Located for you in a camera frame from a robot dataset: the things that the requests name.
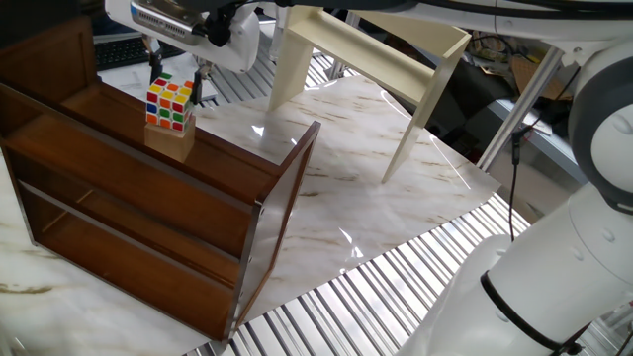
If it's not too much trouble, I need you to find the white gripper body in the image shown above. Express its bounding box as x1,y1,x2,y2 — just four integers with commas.
104,0,262,74

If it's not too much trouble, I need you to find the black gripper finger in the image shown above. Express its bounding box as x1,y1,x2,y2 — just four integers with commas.
140,33,164,84
190,58,215,106

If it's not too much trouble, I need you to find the multicolour Rubik's cube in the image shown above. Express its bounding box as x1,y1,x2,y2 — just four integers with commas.
145,72,195,134

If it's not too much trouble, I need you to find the cream white shelf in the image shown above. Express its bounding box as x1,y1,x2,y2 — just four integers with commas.
268,4,473,185

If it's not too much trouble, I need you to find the brown wooden shelf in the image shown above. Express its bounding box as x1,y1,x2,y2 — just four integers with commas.
0,15,322,343

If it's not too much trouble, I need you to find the black keyboard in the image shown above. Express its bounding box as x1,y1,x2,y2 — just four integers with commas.
93,35,187,72

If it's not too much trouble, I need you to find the printed paper sheet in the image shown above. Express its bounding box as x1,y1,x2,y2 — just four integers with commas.
97,50,220,109

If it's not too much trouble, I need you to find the light wooden block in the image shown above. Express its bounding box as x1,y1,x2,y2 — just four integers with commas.
143,121,198,164

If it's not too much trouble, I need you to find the marble pattern table sheet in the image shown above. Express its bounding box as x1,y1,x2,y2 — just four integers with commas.
0,73,501,356

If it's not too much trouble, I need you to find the brown cardboard box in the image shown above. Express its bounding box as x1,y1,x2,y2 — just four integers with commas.
508,53,560,100

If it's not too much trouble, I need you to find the black braided camera cable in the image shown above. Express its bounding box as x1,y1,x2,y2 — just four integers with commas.
205,0,633,356

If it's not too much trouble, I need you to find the aluminium frame post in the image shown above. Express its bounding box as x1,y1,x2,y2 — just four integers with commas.
477,46,565,172

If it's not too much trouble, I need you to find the thin black hanging cable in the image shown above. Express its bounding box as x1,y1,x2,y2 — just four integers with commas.
507,126,533,243

